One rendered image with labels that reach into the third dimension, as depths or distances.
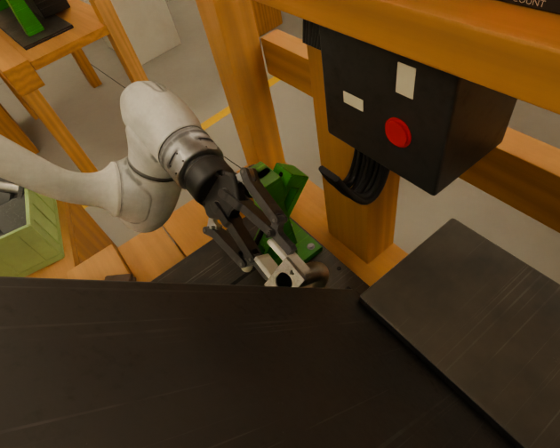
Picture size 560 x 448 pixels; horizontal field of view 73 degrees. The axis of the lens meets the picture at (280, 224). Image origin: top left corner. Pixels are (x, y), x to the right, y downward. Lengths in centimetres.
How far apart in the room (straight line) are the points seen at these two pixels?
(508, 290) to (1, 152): 70
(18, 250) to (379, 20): 121
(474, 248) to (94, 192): 60
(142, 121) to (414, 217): 174
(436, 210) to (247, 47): 153
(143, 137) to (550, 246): 195
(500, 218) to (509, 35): 199
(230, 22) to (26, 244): 86
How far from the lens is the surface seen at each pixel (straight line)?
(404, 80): 38
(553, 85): 30
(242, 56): 97
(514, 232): 222
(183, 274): 100
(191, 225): 112
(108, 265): 113
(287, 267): 50
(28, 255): 138
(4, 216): 151
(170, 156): 61
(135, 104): 68
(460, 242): 55
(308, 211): 105
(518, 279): 53
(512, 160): 63
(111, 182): 73
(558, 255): 221
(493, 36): 30
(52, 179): 71
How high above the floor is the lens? 167
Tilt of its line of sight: 50 degrees down
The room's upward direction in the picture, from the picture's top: 15 degrees counter-clockwise
